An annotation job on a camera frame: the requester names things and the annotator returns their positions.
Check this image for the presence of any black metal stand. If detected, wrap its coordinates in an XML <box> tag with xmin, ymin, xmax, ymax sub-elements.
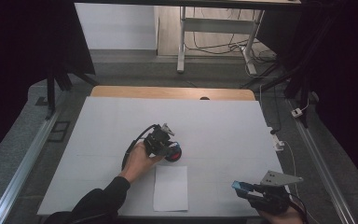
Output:
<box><xmin>44</xmin><ymin>60</ymin><xmax>101</xmax><ymax>121</ymax></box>
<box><xmin>241</xmin><ymin>60</ymin><xmax>312</xmax><ymax>129</ymax></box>

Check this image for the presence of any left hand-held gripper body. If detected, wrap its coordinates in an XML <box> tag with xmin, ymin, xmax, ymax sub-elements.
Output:
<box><xmin>142</xmin><ymin>122</ymin><xmax>176</xmax><ymax>157</ymax></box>

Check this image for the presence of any aluminium rail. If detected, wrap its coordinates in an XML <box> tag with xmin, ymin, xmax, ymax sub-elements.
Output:
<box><xmin>0</xmin><ymin>106</ymin><xmax>63</xmax><ymax>224</ymax></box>
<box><xmin>287</xmin><ymin>98</ymin><xmax>358</xmax><ymax>224</ymax></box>

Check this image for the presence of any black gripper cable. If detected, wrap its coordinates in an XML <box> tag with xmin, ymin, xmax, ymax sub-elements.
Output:
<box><xmin>121</xmin><ymin>123</ymin><xmax>157</xmax><ymax>171</ymax></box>
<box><xmin>288</xmin><ymin>191</ymin><xmax>310</xmax><ymax>224</ymax></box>

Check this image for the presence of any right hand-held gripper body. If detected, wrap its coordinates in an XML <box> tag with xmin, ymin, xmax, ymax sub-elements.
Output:
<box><xmin>249</xmin><ymin>170</ymin><xmax>305</xmax><ymax>217</ymax></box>

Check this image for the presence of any blue stamp cap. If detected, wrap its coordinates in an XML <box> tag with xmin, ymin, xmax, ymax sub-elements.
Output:
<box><xmin>231</xmin><ymin>180</ymin><xmax>255</xmax><ymax>191</ymax></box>

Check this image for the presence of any tangle of black floor cables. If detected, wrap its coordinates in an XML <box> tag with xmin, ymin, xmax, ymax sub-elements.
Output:
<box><xmin>185</xmin><ymin>7</ymin><xmax>278</xmax><ymax>63</ymax></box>

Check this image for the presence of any small white adapter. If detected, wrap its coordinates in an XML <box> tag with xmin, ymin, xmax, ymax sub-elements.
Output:
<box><xmin>291</xmin><ymin>106</ymin><xmax>304</xmax><ymax>119</ymax></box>

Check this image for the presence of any person's left hand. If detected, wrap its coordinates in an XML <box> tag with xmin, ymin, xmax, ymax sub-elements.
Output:
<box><xmin>118</xmin><ymin>141</ymin><xmax>165</xmax><ymax>185</ymax></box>

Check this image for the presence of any large white table mat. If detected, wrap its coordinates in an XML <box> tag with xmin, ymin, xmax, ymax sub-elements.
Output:
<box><xmin>36</xmin><ymin>95</ymin><xmax>293</xmax><ymax>217</ymax></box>

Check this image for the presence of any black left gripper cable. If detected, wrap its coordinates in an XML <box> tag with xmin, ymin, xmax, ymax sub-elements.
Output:
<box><xmin>121</xmin><ymin>123</ymin><xmax>157</xmax><ymax>171</ymax></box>

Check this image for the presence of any thin white cable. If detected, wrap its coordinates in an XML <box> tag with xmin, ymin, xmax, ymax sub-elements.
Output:
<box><xmin>282</xmin><ymin>140</ymin><xmax>322</xmax><ymax>224</ymax></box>

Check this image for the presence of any white paper sheet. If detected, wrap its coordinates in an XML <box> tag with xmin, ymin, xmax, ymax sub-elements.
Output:
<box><xmin>152</xmin><ymin>164</ymin><xmax>189</xmax><ymax>213</ymax></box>

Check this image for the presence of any red ink pad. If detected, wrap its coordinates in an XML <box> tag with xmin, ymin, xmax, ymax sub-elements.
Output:
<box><xmin>164</xmin><ymin>145</ymin><xmax>183</xmax><ymax>163</ymax></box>

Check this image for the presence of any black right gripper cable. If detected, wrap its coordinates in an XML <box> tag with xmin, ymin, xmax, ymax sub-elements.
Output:
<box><xmin>288</xmin><ymin>191</ymin><xmax>310</xmax><ymax>224</ymax></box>

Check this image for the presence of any white desk frame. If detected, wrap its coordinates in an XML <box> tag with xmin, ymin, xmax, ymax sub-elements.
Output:
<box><xmin>176</xmin><ymin>6</ymin><xmax>266</xmax><ymax>76</ymax></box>

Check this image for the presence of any black curtain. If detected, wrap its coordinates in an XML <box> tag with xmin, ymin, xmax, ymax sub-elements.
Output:
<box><xmin>0</xmin><ymin>0</ymin><xmax>96</xmax><ymax>169</ymax></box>
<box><xmin>256</xmin><ymin>0</ymin><xmax>358</xmax><ymax>195</ymax></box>

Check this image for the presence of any person's right hand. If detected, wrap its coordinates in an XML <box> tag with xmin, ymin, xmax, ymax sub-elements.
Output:
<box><xmin>256</xmin><ymin>200</ymin><xmax>306</xmax><ymax>224</ymax></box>

